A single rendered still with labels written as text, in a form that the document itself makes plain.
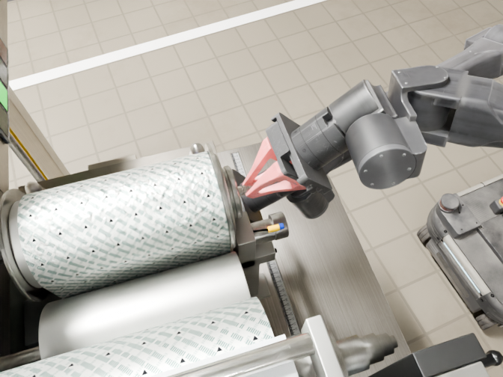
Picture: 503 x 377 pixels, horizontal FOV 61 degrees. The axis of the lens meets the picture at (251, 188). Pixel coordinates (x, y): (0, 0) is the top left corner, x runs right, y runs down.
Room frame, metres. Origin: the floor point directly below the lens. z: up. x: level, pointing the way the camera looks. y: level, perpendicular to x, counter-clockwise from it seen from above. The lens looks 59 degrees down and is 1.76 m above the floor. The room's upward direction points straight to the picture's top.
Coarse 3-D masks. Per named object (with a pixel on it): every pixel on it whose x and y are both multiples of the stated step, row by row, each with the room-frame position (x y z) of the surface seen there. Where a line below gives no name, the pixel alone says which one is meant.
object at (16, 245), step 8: (216, 160) 0.31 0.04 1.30; (224, 184) 0.27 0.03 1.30; (16, 208) 0.24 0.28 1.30; (16, 216) 0.23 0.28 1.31; (232, 216) 0.24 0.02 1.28; (8, 224) 0.22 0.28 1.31; (16, 224) 0.22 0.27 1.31; (16, 232) 0.21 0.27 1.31; (16, 240) 0.20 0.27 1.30; (16, 248) 0.19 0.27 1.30; (16, 256) 0.18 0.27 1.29; (24, 264) 0.18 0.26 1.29; (24, 272) 0.17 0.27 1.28; (32, 280) 0.16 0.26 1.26
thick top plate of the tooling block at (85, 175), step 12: (204, 144) 0.54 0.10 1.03; (156, 156) 0.51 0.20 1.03; (168, 156) 0.51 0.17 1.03; (180, 156) 0.51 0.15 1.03; (96, 168) 0.48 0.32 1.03; (108, 168) 0.48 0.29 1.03; (120, 168) 0.48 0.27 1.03; (132, 168) 0.48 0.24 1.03; (48, 180) 0.45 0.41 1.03; (60, 180) 0.45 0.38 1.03; (72, 180) 0.45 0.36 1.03; (24, 192) 0.42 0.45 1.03
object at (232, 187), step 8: (224, 168) 0.31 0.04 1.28; (224, 176) 0.30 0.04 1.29; (232, 176) 0.30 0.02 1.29; (232, 184) 0.28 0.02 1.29; (232, 192) 0.27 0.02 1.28; (232, 200) 0.27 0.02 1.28; (240, 200) 0.27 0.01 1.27; (232, 208) 0.26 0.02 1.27; (240, 208) 0.26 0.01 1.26; (240, 216) 0.26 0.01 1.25
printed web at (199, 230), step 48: (48, 192) 0.26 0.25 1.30; (96, 192) 0.26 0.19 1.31; (144, 192) 0.26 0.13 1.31; (192, 192) 0.26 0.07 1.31; (48, 240) 0.20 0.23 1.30; (96, 240) 0.20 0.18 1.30; (144, 240) 0.21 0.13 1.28; (192, 240) 0.21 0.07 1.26; (48, 288) 0.16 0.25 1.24; (96, 288) 0.18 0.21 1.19; (144, 336) 0.08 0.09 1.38; (192, 336) 0.07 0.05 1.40; (240, 336) 0.07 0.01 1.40
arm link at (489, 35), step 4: (500, 24) 0.64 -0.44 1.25; (492, 28) 0.62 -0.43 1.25; (496, 28) 0.62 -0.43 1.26; (500, 28) 0.62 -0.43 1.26; (488, 32) 0.62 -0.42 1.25; (492, 32) 0.62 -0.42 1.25; (496, 32) 0.61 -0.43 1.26; (500, 32) 0.61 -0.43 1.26; (484, 36) 0.62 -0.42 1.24; (488, 36) 0.61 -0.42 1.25; (492, 36) 0.61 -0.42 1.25; (496, 36) 0.60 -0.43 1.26; (500, 36) 0.60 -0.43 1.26; (496, 40) 0.60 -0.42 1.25; (500, 40) 0.59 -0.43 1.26
